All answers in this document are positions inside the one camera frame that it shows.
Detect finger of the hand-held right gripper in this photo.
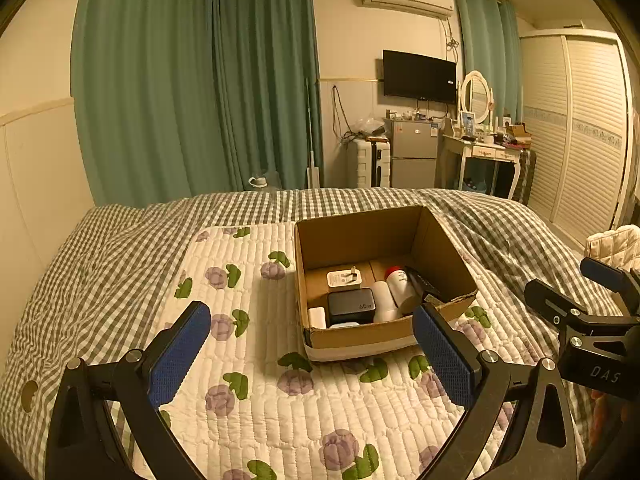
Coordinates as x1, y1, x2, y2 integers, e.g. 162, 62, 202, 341
524, 279, 640, 346
580, 256, 640, 311

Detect hanging wall cables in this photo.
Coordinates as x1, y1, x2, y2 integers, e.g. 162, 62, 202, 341
332, 85, 351, 141

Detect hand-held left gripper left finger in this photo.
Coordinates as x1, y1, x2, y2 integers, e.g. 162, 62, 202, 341
45, 301, 213, 480

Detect white cylinder bottle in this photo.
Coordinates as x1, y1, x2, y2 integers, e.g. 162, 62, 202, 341
370, 281, 403, 322

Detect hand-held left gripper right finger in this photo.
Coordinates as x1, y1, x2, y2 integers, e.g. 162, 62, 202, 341
411, 302, 581, 480

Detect cardboard box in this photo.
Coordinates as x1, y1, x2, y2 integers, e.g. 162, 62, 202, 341
293, 205, 478, 363

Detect white plug charger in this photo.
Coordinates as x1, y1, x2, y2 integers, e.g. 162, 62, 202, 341
326, 267, 364, 289

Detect dark suitcase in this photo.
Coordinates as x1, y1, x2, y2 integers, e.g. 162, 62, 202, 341
512, 149, 537, 203

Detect wide teal curtain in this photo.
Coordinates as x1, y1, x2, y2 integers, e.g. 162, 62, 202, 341
72, 0, 221, 208

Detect floral quilted mat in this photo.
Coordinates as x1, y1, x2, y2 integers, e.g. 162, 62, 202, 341
120, 222, 551, 480

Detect silver small fridge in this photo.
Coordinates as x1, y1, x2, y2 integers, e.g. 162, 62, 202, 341
384, 119, 441, 189

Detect white mop pole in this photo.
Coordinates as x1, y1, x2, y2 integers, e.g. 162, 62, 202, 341
303, 77, 321, 190

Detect brown box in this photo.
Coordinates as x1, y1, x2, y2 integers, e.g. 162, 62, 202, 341
505, 122, 531, 146

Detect white quilted jacket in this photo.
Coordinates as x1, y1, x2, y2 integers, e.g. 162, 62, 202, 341
585, 225, 640, 266

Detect narrow teal curtain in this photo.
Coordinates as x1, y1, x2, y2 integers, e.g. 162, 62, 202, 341
457, 0, 523, 126

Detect white dressing table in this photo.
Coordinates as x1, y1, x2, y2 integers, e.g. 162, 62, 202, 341
440, 132, 523, 201

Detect white louvered wardrobe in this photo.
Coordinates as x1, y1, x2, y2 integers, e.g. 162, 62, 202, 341
519, 30, 636, 233

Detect white bottle with red cap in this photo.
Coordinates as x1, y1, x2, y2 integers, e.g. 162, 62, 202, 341
385, 266, 418, 318

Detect black box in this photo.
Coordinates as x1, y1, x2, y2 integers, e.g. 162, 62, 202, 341
404, 266, 442, 306

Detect white suitcase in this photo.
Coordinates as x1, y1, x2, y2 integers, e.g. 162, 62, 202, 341
348, 139, 391, 189

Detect black charger block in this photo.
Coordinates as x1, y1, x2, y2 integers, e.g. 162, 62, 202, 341
327, 287, 377, 325

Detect oval white mirror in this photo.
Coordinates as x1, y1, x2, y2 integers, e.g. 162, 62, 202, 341
459, 71, 493, 126

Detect person's right hand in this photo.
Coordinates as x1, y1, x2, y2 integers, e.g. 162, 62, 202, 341
591, 389, 632, 442

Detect black wall television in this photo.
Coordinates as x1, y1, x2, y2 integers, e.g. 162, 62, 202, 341
382, 50, 458, 105

